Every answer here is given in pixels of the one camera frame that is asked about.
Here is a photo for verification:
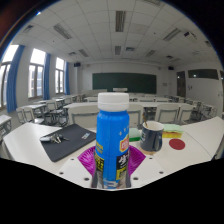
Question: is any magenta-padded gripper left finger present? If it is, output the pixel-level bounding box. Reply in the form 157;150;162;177
56;145;98;189

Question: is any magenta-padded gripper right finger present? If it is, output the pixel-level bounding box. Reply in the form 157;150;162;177
125;145;167;188

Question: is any blue white-capped drink bottle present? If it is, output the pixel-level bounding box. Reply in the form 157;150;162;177
91;92;132;191

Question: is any dark blue mug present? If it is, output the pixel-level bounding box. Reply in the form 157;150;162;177
139;120;165;155

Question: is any bunch of keys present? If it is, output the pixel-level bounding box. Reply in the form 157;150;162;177
39;133;71;145

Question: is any flat round red coaster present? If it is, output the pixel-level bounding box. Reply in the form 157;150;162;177
168;138;186;151

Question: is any green and yellow sponge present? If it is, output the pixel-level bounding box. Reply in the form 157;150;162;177
161;123;185;139

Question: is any wooden stick in mug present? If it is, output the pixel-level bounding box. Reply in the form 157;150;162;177
142;113;150;129

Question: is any white classroom chairs group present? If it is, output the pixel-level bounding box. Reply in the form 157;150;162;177
14;93;218;130

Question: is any dark green blackboard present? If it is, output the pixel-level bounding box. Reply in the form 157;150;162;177
92;72;158;95

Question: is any dark classroom door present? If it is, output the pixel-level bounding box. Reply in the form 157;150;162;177
176;70;187;98

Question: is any blue window curtain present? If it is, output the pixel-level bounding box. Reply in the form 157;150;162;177
64;61;71;96
5;44;26;114
42;53;52;101

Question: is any bright classroom window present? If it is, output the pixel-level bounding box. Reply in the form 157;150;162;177
0;44;20;110
27;48;47;100
54;57;66;95

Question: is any ceiling projector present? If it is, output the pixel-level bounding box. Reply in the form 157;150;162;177
183;31;198;43

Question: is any ceiling lights group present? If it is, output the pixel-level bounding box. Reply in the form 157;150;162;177
22;9;214;65

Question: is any dark high wall window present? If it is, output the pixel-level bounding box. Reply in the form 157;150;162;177
187;68;220;81

